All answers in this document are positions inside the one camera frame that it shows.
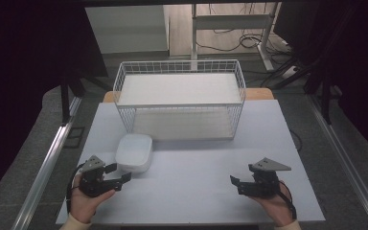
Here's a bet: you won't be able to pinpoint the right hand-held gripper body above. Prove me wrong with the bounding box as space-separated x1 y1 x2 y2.
237 156 292 200

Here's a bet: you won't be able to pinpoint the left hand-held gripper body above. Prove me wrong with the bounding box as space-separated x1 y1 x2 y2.
78 155 116 198

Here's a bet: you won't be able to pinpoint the white lidded plastic box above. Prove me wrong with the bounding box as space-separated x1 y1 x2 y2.
114 133 153 174

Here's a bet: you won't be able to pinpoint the white wire shelf rack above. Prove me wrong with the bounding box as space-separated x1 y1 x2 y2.
112 58 247 142

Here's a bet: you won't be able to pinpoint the person's right hand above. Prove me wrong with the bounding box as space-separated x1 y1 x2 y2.
249 180 297 228

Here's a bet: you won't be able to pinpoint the person's left hand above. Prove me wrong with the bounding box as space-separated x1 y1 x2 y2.
69 173 116 225

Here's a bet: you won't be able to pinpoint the white table sheet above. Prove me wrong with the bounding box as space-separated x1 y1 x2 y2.
55 99 327 225

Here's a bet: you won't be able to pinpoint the black metal stand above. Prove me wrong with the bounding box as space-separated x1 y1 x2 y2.
59 71 111 127
272 56 334 126

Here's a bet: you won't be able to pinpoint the white power strip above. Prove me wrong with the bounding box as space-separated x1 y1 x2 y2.
281 64 302 80

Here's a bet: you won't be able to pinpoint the black curtain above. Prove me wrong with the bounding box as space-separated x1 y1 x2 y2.
0 0 109 208
272 0 368 166

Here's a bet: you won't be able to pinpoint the white cabinet panel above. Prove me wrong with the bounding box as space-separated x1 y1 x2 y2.
84 4 171 56

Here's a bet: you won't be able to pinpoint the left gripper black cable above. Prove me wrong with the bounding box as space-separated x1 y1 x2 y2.
65 163 86 215

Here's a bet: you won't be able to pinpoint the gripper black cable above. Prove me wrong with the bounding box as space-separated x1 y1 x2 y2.
278 180 298 221
65 163 86 215

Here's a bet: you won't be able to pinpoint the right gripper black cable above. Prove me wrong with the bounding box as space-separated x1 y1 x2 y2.
278 180 298 221

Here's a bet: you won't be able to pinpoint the aluminium rail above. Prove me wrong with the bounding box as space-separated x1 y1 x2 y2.
306 94 368 230
11 95 83 230

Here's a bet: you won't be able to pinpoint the thin black floor cable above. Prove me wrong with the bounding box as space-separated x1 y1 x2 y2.
288 128 303 153

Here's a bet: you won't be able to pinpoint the black floor cables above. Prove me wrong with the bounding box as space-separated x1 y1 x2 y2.
195 28 301 89

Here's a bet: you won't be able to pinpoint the white desk frame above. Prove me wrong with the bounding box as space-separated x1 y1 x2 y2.
190 2 283 72

